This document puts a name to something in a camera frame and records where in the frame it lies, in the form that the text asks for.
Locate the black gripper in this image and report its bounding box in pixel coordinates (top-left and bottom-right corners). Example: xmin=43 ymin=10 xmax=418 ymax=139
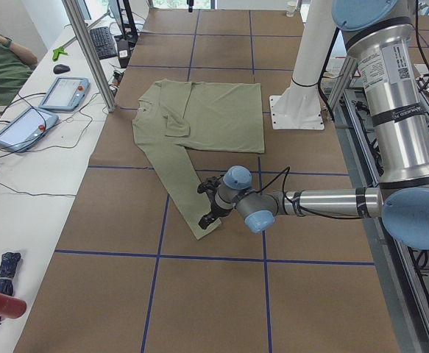
xmin=196 ymin=176 xmax=226 ymax=230

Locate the olive green long-sleeve shirt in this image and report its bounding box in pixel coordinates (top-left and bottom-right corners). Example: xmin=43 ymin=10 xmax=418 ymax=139
xmin=132 ymin=79 xmax=265 ymax=240

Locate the far blue teach pendant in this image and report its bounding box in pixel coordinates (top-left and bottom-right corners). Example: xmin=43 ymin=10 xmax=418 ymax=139
xmin=39 ymin=76 xmax=90 ymax=112

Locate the blue teach pendant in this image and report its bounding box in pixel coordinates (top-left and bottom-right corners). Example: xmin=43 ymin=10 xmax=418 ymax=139
xmin=0 ymin=107 xmax=58 ymax=152
xmin=39 ymin=76 xmax=90 ymax=112

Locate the black keyboard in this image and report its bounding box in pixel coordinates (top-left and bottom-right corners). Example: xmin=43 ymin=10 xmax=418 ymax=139
xmin=89 ymin=26 xmax=118 ymax=60

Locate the black computer mouse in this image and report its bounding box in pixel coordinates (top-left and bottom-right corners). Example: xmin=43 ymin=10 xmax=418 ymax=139
xmin=53 ymin=64 xmax=71 ymax=74

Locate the near blue teach pendant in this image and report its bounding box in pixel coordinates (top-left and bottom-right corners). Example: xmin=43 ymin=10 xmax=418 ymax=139
xmin=0 ymin=107 xmax=58 ymax=152

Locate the green plastic tool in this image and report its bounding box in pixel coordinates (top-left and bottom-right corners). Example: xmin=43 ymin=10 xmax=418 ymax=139
xmin=52 ymin=46 xmax=68 ymax=62

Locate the white paper cup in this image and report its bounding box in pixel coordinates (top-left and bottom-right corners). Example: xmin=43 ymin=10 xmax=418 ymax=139
xmin=286 ymin=1 xmax=297 ymax=18

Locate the folded dark blue umbrella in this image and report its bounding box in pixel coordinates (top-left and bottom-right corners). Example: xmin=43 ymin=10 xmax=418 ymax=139
xmin=0 ymin=252 xmax=21 ymax=313

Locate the red cylindrical bottle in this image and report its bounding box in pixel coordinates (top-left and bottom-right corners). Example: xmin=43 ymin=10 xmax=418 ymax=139
xmin=0 ymin=293 xmax=27 ymax=319

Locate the white central pedestal column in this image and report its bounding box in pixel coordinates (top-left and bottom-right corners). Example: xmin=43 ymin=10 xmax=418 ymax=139
xmin=269 ymin=0 xmax=337 ymax=130

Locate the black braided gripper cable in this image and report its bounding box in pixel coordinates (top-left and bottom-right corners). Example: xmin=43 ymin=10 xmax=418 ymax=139
xmin=250 ymin=166 xmax=362 ymax=221

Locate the aluminium frame post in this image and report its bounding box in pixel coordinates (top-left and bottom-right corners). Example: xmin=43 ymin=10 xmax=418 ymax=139
xmin=62 ymin=0 xmax=116 ymax=113

